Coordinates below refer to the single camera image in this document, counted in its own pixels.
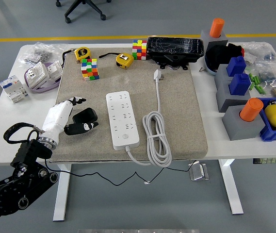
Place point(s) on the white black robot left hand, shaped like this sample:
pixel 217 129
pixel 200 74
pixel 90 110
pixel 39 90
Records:
pixel 55 116

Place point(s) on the black plug adapter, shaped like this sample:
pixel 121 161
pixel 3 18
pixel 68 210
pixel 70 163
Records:
pixel 85 114

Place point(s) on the white power strip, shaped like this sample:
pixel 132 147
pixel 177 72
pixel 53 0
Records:
pixel 122 121

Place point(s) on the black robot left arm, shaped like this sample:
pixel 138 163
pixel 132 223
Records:
pixel 31 150

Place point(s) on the white circuit breaker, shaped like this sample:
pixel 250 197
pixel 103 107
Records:
pixel 14 89

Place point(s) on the colourful puzzle cube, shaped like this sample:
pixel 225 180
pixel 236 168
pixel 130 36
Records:
pixel 90 70
pixel 139 49

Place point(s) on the clear bag grey screws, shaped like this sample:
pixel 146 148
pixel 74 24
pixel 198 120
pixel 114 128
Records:
pixel 39 52

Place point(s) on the yellow tape measure black label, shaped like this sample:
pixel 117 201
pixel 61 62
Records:
pixel 82 53

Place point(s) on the yellow tape measure silver clip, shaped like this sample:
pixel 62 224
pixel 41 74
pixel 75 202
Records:
pixel 124 60

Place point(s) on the black office chair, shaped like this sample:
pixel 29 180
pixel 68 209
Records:
pixel 84 6

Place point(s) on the grey-brown mat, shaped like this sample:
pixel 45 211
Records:
pixel 176 109

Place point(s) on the black device wrapped in film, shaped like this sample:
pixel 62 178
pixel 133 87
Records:
pixel 174 47

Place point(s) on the silver metal box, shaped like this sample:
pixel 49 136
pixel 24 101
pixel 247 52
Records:
pixel 198 172

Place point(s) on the small metal screw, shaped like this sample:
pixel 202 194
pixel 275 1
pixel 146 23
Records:
pixel 202 69

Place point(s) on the pale blue round base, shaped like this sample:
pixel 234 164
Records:
pixel 210 70

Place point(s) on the grey stepped block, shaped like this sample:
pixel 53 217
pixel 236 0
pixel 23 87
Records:
pixel 222 92

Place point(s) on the grey block with round hole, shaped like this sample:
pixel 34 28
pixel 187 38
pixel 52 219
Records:
pixel 237 126
pixel 206 38

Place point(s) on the black cloth bundle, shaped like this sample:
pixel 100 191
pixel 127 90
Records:
pixel 217 55

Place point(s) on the orange cylinder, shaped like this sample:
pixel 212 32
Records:
pixel 216 28
pixel 250 110

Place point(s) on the blue plastic block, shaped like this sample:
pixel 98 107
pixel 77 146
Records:
pixel 239 85
pixel 236 66

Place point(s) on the clear bag white parts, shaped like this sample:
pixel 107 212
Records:
pixel 261 52

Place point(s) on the blue plastic bin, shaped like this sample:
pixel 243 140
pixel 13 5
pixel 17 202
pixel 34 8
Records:
pixel 271 134

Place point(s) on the black white toy figure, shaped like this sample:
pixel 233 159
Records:
pixel 271 103

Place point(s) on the clear bag blue parts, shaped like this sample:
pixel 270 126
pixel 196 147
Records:
pixel 268 75

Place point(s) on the black table control panel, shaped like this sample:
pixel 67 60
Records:
pixel 271 161

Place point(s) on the white wall socket panel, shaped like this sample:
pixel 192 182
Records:
pixel 54 70
pixel 36 74

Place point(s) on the green plastic wall anchor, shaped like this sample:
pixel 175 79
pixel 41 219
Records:
pixel 252 86
pixel 258 80
pixel 261 89
pixel 250 77

